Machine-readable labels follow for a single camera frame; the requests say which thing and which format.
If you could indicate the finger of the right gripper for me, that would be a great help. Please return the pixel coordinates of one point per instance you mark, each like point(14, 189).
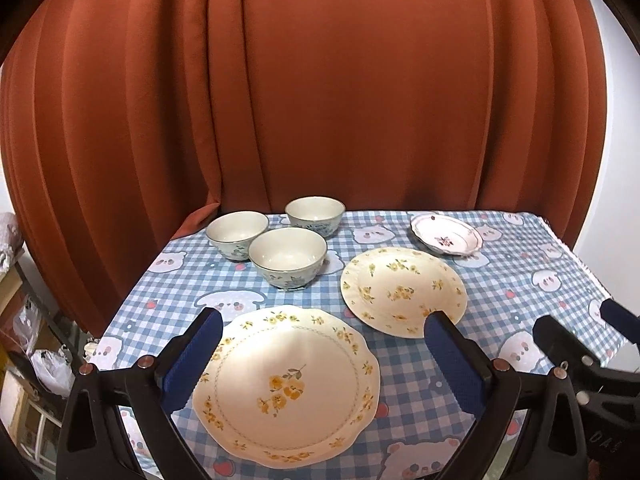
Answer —
point(624, 321)
point(608, 399)

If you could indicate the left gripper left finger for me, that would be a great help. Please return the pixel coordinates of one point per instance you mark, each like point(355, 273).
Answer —
point(94, 443)

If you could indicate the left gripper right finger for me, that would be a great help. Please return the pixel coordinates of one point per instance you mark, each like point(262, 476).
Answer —
point(551, 443)

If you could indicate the scalloped yellow flower plate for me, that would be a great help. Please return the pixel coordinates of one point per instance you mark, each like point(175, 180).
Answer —
point(288, 387)

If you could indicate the blue pattern bowl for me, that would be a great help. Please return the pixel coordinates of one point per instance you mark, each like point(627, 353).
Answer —
point(232, 234)
point(320, 214)
point(288, 258)

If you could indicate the small red flower plate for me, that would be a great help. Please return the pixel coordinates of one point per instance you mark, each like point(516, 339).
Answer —
point(446, 235)

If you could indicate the round yellow flower plate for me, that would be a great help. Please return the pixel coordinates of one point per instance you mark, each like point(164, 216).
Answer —
point(394, 289)

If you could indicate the cluttered shelf with bags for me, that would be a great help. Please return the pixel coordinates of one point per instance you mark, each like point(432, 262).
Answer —
point(40, 351)

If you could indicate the blue checkered tablecloth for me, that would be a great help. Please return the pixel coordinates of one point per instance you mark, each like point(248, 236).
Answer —
point(523, 271)

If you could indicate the orange curtain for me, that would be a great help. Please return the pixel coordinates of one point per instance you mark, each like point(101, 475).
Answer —
point(126, 123)

